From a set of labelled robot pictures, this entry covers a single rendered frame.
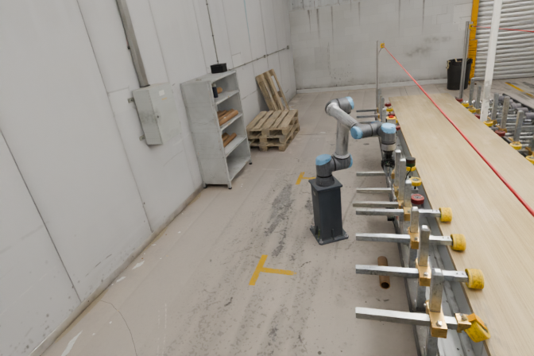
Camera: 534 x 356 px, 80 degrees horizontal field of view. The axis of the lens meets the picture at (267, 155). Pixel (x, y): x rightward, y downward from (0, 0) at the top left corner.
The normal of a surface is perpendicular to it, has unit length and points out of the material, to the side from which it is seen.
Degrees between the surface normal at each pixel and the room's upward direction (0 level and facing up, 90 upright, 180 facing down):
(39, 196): 90
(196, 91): 90
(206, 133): 90
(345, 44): 90
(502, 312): 0
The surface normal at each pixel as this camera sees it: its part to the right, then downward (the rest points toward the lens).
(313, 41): -0.30, 0.40
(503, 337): -0.13, -0.92
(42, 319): 0.95, 0.00
